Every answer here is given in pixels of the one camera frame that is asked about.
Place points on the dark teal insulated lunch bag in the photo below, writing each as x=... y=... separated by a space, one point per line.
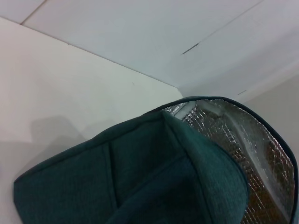
x=140 y=182

